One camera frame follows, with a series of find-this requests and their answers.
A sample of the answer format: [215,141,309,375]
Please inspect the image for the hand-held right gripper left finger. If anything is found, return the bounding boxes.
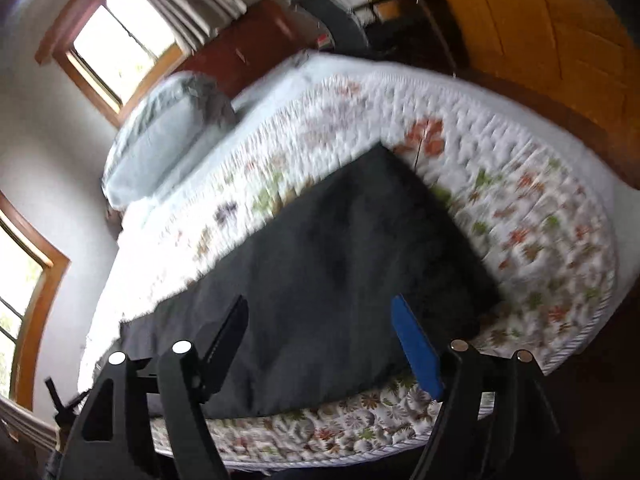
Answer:
[52,294,251,480]

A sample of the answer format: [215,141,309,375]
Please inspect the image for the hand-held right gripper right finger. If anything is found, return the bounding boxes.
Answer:
[391,294,583,480]

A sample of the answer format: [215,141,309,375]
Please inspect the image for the black pants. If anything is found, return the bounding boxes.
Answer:
[119,145,503,418]

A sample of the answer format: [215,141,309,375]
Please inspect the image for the floral quilted bedspread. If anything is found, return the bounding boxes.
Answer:
[77,52,618,468]

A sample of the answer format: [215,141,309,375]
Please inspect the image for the folded grey duvet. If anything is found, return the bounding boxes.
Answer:
[101,71,238,211]

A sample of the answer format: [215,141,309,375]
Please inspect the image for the dark wooden headboard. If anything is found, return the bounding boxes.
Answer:
[172,0,321,98]

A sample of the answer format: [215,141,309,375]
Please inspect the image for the grey curtain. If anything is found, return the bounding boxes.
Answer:
[122,0,248,53]

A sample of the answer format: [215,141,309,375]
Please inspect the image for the wooden wardrobe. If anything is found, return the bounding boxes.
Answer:
[440,0,640,186]

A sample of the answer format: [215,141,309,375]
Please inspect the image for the black office chair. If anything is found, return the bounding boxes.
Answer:
[282,0,381,56]

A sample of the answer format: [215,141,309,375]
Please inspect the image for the large wooden frame window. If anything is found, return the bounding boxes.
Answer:
[0,192,71,411]

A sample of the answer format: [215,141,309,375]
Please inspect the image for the small wooden frame window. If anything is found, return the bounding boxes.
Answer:
[35,0,193,128]

